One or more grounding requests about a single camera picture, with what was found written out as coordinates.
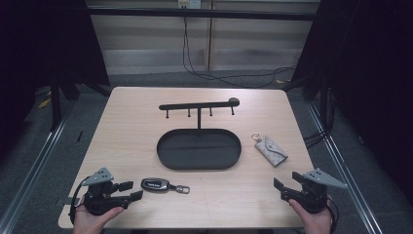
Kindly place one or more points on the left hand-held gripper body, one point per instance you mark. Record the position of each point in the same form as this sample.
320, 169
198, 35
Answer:
97, 198

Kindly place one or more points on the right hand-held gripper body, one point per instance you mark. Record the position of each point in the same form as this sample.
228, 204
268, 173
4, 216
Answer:
311, 195

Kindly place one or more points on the black car key fob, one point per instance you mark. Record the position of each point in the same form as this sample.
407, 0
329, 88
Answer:
156, 184

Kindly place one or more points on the grey key pouch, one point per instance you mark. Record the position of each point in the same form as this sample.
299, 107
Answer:
272, 152

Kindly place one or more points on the black key rack with tray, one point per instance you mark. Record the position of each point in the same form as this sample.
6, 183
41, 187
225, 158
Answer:
198, 149

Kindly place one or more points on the person's left hand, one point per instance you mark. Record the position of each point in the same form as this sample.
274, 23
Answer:
91, 222

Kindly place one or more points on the person's right hand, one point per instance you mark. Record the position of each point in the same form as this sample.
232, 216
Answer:
313, 222

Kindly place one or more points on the grey tape strip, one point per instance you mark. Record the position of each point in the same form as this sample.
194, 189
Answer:
63, 201

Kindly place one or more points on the black stand leg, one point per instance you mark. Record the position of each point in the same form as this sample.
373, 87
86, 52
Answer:
56, 104

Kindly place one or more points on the yellow floor scrap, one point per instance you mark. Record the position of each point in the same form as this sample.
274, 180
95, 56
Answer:
44, 103

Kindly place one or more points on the dark curtain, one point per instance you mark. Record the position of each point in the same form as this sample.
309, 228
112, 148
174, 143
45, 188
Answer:
373, 81
42, 48

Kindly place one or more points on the black horizontal bar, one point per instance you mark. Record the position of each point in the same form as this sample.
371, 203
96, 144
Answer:
195, 13

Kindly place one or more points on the metal floor rail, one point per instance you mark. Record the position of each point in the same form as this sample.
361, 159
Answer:
35, 169
344, 169

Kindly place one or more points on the white wall socket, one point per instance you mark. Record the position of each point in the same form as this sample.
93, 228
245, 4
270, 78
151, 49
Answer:
189, 3

